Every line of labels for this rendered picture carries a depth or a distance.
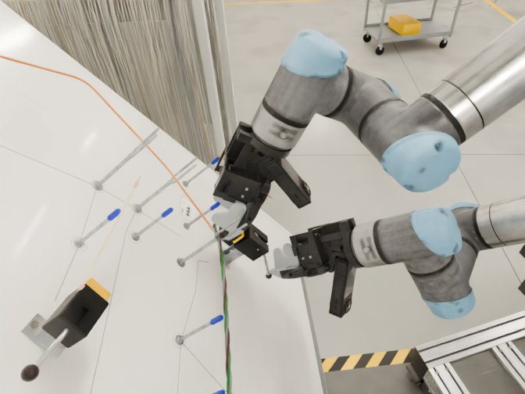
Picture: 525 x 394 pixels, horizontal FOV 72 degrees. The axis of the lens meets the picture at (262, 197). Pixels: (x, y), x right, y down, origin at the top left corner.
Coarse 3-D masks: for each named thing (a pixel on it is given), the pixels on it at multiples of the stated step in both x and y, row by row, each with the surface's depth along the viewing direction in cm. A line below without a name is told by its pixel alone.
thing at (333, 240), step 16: (336, 224) 65; (352, 224) 64; (304, 240) 67; (320, 240) 65; (336, 240) 64; (304, 256) 67; (320, 256) 64; (336, 256) 64; (352, 256) 60; (320, 272) 64
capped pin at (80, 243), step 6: (114, 210) 44; (120, 210) 44; (108, 216) 44; (114, 216) 44; (102, 222) 45; (96, 228) 45; (90, 234) 46; (78, 240) 47; (84, 240) 46; (78, 246) 47
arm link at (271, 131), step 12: (264, 108) 50; (252, 120) 53; (264, 120) 50; (276, 120) 49; (264, 132) 51; (276, 132) 50; (288, 132) 50; (300, 132) 51; (276, 144) 51; (288, 144) 52
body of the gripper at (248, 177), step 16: (240, 128) 53; (240, 144) 55; (256, 144) 52; (224, 160) 56; (240, 160) 55; (256, 160) 55; (224, 176) 54; (240, 176) 55; (256, 176) 56; (224, 192) 57; (240, 192) 57; (256, 192) 57
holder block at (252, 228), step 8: (248, 232) 66; (256, 232) 68; (248, 240) 66; (256, 240) 67; (264, 240) 70; (240, 248) 67; (248, 248) 67; (256, 248) 67; (264, 248) 68; (248, 256) 69; (256, 256) 69
